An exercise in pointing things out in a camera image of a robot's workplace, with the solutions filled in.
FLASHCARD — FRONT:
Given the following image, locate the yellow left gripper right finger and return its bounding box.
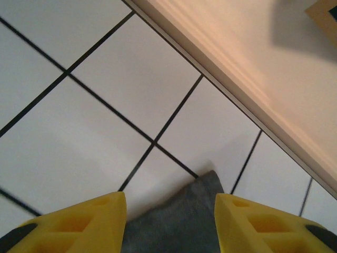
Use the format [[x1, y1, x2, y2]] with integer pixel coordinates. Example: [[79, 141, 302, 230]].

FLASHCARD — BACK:
[[214, 193, 337, 253]]

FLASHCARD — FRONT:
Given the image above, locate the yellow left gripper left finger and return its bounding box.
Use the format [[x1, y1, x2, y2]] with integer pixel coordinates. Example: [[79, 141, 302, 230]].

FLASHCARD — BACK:
[[0, 191, 127, 253]]

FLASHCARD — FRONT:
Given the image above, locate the dark gray t-shirt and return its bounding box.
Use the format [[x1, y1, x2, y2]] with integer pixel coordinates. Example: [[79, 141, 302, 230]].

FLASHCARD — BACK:
[[122, 170, 226, 253]]

